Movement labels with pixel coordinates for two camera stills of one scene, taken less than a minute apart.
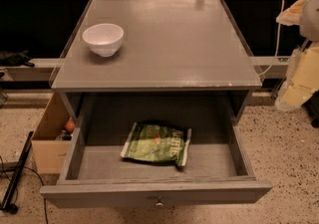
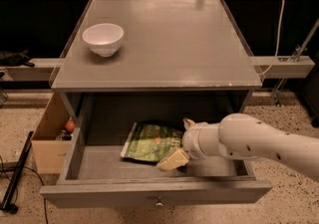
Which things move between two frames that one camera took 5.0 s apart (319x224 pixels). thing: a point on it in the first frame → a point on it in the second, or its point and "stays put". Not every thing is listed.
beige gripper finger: x=292 y=16 → x=187 y=122
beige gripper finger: x=302 y=80 → x=174 y=160
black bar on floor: x=17 y=171 stays put
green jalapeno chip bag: x=158 y=142 stays put
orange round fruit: x=70 y=125 stays put
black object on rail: x=15 y=58 stays put
